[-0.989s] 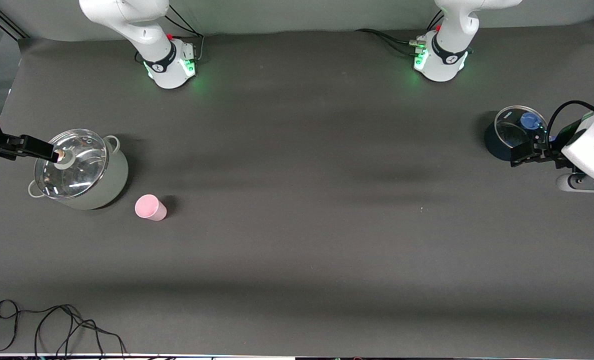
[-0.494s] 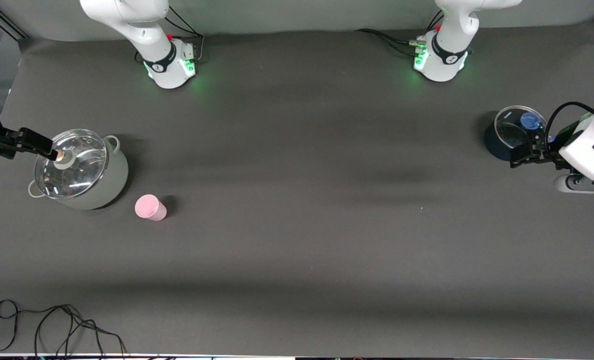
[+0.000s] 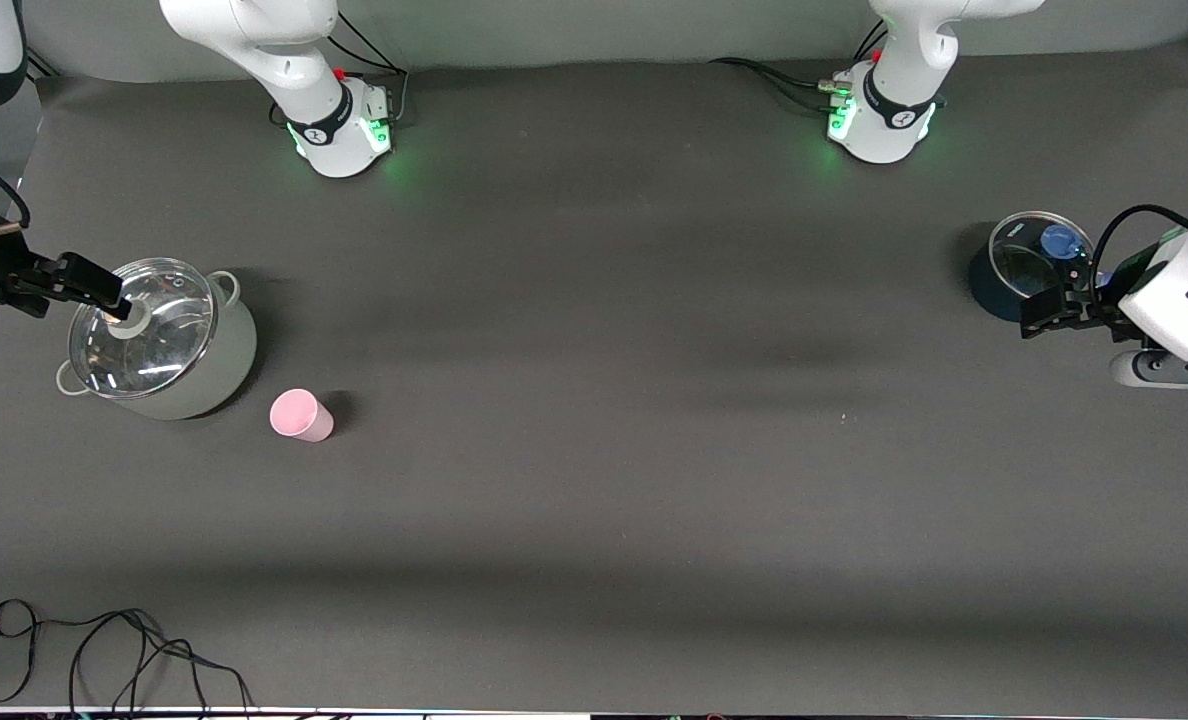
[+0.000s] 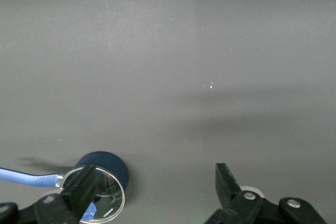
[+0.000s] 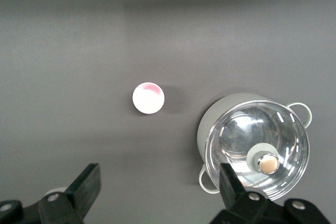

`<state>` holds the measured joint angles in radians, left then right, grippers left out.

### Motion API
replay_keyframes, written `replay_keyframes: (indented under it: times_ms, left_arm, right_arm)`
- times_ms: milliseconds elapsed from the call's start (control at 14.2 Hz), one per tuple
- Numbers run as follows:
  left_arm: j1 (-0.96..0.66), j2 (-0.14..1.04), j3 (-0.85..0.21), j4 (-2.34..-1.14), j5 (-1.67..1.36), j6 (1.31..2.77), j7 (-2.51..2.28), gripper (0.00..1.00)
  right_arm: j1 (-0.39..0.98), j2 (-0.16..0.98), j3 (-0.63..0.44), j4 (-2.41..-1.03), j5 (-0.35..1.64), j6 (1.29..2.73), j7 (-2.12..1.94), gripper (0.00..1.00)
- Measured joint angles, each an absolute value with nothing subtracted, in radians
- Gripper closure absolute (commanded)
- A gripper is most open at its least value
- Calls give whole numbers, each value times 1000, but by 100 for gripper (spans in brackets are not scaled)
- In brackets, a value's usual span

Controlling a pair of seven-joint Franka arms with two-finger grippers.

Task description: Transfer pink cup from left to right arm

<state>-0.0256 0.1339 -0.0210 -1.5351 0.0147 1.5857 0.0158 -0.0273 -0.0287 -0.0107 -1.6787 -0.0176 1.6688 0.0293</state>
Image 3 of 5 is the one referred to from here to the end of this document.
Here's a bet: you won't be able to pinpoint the glass lid with steel knob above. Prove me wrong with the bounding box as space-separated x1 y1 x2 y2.
68 258 217 399

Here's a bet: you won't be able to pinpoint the dark grey table mat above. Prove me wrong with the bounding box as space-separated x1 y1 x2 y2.
0 45 1188 713

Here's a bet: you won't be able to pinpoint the thin black tangled cable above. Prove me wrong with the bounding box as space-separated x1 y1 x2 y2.
69 608 255 716

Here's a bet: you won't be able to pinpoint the pale green cooking pot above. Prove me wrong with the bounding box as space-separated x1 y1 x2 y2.
56 258 258 421

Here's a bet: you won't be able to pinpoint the black left arm base cables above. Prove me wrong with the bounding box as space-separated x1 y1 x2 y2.
709 25 890 111

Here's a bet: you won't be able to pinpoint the black right arm base cables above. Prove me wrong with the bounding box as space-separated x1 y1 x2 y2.
329 5 413 126

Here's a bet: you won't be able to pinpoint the pink plastic cup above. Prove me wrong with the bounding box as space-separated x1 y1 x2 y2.
270 389 335 443

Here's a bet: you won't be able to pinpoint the dark blue saucepan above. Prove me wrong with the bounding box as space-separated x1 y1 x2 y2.
968 212 1115 323

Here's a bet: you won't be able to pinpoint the black arm base cables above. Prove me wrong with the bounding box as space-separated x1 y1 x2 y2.
709 25 890 111
329 5 413 126

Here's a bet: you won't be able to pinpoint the glass lid with blue knob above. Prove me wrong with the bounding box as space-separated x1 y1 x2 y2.
989 211 1095 301

